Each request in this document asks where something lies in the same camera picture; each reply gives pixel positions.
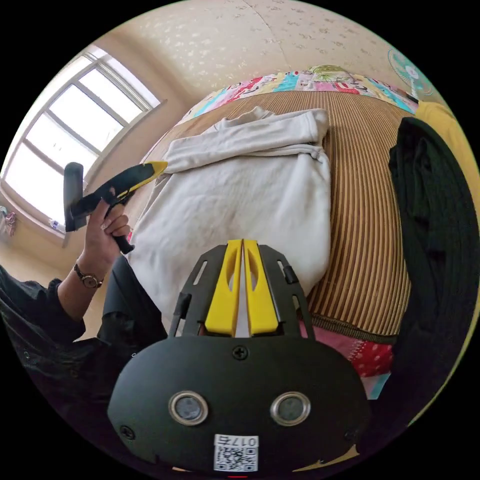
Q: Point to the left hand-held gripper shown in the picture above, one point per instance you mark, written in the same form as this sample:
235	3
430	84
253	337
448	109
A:
98	198

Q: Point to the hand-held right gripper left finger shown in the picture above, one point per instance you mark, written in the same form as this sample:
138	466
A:
224	300

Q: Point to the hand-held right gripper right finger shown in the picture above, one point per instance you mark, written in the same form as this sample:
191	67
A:
260	303

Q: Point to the person's left forearm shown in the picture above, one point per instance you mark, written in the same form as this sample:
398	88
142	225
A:
77	292

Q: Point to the white shirt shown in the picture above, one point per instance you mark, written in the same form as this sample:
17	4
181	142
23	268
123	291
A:
240	195

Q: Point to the person's left hand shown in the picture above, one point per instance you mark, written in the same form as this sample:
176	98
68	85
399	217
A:
103	234

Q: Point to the window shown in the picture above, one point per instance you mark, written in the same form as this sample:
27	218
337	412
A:
71	127

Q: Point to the person's body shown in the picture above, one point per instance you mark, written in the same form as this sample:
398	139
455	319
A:
56	360

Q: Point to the pile of clothes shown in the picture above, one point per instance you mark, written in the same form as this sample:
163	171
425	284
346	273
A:
431	232

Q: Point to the teal fan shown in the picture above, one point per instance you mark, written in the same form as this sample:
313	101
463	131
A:
407	71

